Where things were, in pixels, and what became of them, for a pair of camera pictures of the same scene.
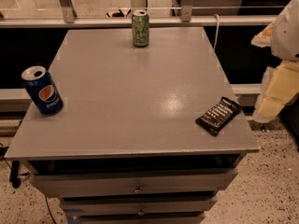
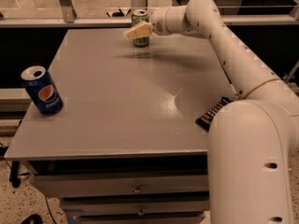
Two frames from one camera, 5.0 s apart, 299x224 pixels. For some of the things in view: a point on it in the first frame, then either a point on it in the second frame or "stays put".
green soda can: [140, 23] stays put
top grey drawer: [135, 181] stays put
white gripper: [288, 36] → [159, 23]
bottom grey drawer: [137, 217] stays put
